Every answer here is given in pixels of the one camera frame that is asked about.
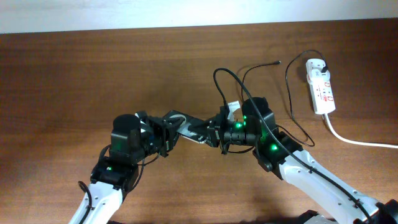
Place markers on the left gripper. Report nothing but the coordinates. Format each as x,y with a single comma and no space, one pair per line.
168,140

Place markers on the white power strip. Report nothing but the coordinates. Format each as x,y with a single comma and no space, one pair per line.
321,92

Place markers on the white USB charger plug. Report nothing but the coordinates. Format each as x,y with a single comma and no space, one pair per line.
316,75

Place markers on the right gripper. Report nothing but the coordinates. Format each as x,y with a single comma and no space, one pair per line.
213,132

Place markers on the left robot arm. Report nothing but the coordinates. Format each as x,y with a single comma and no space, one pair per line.
120,164

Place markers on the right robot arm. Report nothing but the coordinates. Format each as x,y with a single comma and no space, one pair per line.
279,154

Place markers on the black smartphone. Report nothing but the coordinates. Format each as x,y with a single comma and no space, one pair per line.
193,128

